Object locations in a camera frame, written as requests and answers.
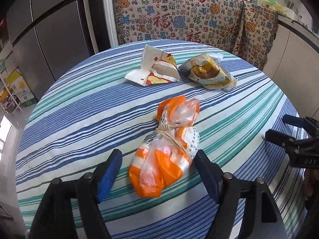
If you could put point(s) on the metal storage rack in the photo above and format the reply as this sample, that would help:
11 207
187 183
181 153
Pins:
9 100

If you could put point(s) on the white red paper wrapper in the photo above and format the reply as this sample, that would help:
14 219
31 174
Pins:
157 67

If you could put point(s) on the grey steel refrigerator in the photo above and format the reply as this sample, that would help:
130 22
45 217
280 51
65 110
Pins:
49 37

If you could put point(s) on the orange clear plastic bag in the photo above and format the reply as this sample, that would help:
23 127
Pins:
166 155

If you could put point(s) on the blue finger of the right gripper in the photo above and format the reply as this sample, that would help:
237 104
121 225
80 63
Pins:
280 138
310 125

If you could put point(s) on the white kitchen cabinet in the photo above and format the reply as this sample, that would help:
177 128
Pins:
293 65

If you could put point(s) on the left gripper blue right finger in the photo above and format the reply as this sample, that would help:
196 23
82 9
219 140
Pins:
261 217

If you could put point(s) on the yellow white snack wrapper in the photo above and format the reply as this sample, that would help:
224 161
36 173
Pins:
206 70

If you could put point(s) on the patterned Chinese character blanket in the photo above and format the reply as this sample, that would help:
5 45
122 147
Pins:
236 26

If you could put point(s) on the yellow cardboard box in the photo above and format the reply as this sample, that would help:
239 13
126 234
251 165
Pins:
21 89

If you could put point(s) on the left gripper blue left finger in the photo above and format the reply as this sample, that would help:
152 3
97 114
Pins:
54 216

